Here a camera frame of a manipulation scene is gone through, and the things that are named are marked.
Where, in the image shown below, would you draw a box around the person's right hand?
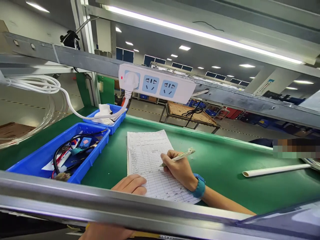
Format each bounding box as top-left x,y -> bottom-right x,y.
160,149 -> 199,192

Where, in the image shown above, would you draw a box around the person's left hand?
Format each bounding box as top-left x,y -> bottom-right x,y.
111,174 -> 147,195

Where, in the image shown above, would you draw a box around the white pen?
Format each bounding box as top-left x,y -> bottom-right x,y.
159,147 -> 196,167

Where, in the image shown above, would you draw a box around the printed paper form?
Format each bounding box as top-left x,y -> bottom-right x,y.
127,129 -> 202,205

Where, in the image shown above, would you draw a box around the green table mat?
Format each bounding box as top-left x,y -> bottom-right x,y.
0,106 -> 320,215

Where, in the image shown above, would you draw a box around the wooden top metal table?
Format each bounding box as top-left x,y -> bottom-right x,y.
159,101 -> 221,134

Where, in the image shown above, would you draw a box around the small blue plastic bin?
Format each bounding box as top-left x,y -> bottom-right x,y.
82,103 -> 128,136

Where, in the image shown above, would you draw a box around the brown lump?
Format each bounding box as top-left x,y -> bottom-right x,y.
53,172 -> 72,181

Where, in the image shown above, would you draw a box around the stack of blue crates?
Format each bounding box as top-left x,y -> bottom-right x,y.
187,98 -> 226,118

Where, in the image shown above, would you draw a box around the white tube with red print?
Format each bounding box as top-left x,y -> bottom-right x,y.
53,147 -> 73,172

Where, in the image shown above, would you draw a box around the white adapters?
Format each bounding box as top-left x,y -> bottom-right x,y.
92,103 -> 118,125

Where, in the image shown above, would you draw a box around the white power strip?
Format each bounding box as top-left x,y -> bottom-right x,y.
118,63 -> 197,105

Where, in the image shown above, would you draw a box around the white plastic pipe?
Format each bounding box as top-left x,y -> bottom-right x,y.
242,164 -> 312,178

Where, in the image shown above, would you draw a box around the large blue plastic bin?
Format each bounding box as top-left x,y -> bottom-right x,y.
6,122 -> 111,184

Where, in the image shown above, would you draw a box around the white plug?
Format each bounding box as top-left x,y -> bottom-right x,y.
120,72 -> 139,93

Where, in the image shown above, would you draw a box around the clear plastic tubing coil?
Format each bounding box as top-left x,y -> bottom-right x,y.
0,94 -> 69,151

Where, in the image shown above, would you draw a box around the brown cardboard box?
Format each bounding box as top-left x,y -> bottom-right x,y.
0,122 -> 37,145

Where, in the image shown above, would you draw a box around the long tube light fixture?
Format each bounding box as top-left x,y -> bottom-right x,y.
99,4 -> 312,66

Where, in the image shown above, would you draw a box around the black hanging tool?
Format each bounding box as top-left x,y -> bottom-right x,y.
60,30 -> 81,50

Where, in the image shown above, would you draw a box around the grey metal frame bar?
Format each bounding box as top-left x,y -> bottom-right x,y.
0,170 -> 320,240

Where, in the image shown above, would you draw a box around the black coiled cable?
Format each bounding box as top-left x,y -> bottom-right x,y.
182,107 -> 204,118

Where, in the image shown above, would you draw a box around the black wire bundle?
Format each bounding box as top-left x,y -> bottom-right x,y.
52,133 -> 102,176

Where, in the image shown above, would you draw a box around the white power cable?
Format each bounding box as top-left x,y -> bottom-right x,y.
4,75 -> 132,120

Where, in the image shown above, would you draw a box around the green post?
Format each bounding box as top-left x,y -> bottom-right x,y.
74,72 -> 115,112

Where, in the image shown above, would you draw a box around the grey metal overhead rail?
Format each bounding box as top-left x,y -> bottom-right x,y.
0,32 -> 320,130

